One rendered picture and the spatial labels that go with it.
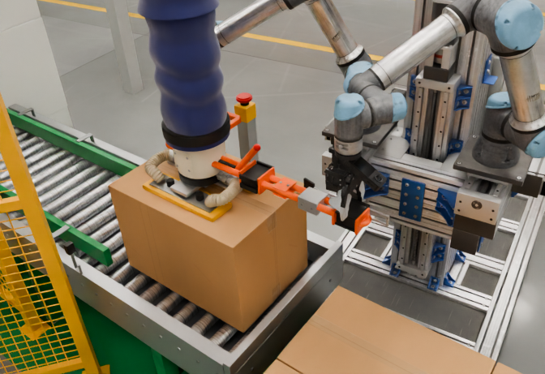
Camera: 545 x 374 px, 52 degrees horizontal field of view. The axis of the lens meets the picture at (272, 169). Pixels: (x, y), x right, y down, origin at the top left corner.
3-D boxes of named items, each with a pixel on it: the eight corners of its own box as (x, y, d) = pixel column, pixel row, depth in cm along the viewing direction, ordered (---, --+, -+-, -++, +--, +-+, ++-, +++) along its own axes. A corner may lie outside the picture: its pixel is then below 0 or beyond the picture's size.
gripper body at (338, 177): (339, 173, 160) (339, 138, 154) (365, 182, 156) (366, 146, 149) (324, 187, 156) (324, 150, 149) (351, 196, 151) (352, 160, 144)
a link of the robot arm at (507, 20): (535, 126, 178) (504, -21, 145) (570, 148, 167) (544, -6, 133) (504, 146, 179) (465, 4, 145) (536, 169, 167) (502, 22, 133)
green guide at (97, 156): (-3, 118, 335) (-8, 105, 330) (13, 111, 342) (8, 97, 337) (187, 208, 253) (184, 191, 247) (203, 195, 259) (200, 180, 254)
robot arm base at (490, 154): (478, 140, 197) (482, 116, 192) (523, 151, 190) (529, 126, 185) (466, 161, 187) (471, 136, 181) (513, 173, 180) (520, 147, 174)
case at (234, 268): (129, 264, 223) (107, 185, 201) (197, 212, 249) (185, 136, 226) (243, 333, 192) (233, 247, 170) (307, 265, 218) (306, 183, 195)
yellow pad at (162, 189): (142, 189, 198) (139, 178, 195) (162, 175, 204) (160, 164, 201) (212, 223, 180) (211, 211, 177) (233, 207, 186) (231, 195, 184)
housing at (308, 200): (297, 208, 168) (296, 196, 165) (309, 197, 172) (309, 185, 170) (316, 217, 164) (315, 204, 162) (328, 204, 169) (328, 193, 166)
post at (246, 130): (251, 272, 294) (233, 105, 238) (258, 265, 298) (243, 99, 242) (260, 277, 290) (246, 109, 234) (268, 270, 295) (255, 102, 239)
